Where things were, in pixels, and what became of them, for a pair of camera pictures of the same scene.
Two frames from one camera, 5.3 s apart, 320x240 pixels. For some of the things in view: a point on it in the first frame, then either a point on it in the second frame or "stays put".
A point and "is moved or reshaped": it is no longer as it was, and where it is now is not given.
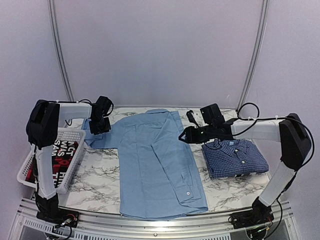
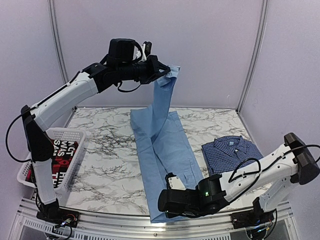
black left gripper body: [99, 126] to [145, 73]
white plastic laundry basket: [65, 134] stays put
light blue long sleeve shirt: [158, 179] is moved or reshaped
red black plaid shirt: [62, 155] stays put
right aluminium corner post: [260, 34] stays put
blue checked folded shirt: [229, 157] stays put
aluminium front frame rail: [30, 225] stays put
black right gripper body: [202, 137] to [195, 213]
